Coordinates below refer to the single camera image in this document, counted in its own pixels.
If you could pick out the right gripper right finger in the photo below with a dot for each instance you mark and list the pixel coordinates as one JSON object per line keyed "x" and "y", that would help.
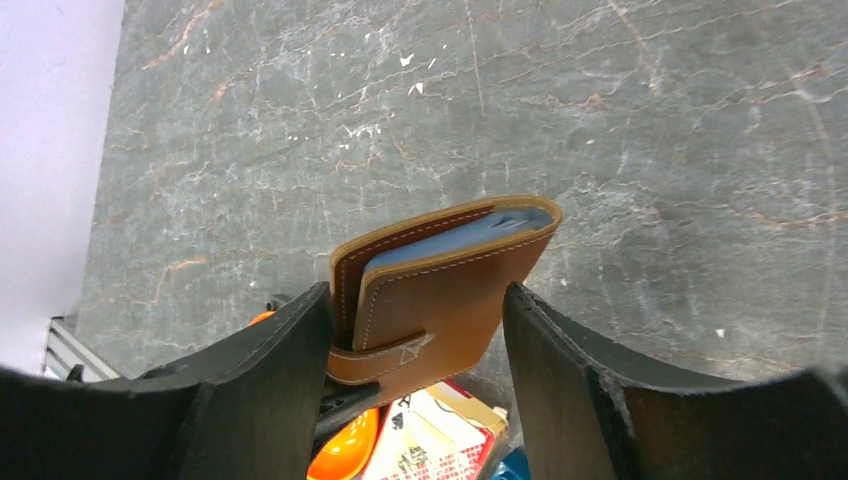
{"x": 592, "y": 408}

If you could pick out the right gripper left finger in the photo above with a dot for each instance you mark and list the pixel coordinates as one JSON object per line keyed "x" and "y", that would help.
{"x": 244, "y": 407}

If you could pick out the playing card box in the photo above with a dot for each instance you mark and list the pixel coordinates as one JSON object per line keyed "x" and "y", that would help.
{"x": 441, "y": 432}

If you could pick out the blue building brick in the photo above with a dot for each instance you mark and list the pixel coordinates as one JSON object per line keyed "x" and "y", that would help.
{"x": 513, "y": 466}

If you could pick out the orange plastic loop toy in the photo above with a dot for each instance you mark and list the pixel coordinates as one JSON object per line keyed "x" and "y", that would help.
{"x": 346, "y": 431}

